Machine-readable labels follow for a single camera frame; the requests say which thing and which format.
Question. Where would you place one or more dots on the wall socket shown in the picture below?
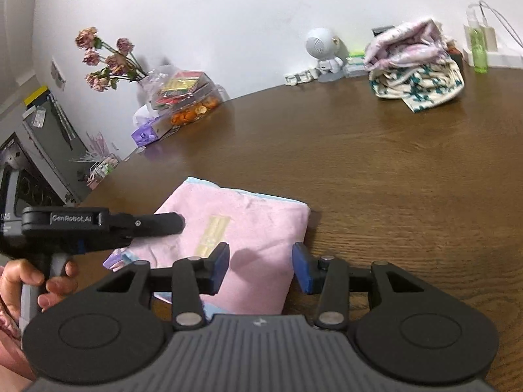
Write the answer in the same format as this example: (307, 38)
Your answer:
(58, 74)

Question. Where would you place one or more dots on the black appliance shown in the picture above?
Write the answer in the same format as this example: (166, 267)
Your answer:
(16, 179)

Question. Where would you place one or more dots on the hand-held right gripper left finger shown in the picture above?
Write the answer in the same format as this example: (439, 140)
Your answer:
(220, 266)

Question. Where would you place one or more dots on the grey carton box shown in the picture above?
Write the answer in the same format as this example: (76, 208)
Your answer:
(53, 139)

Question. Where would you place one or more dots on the purple tissue pack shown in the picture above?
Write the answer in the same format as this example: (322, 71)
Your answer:
(145, 132)

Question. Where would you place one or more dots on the pink floral cloth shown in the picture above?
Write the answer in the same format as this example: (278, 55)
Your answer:
(404, 47)

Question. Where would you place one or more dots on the stack of small boxes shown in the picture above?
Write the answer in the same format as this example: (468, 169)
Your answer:
(355, 63)

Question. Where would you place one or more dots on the black box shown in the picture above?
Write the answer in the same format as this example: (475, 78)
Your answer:
(382, 31)

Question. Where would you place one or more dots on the clear plastic small trinkets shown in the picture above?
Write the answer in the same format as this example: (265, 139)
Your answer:
(98, 163)

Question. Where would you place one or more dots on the cream cloth with teal flowers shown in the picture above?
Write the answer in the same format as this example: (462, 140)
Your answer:
(421, 83)

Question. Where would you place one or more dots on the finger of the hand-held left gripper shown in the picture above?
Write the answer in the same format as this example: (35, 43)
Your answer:
(151, 223)

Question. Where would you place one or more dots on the pink garment with blue trim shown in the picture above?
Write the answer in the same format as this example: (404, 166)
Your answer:
(253, 228)

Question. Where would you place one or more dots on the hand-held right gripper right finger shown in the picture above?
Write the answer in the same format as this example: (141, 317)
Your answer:
(303, 270)

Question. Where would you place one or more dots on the person's left hand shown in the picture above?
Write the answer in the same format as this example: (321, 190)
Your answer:
(16, 275)

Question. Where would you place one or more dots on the dried pink flower bouquet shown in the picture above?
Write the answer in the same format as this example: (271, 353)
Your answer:
(110, 59)

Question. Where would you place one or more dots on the green spray bottle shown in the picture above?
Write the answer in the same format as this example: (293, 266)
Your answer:
(479, 47)

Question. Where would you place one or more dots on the white power strip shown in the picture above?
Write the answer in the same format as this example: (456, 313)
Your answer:
(500, 55)

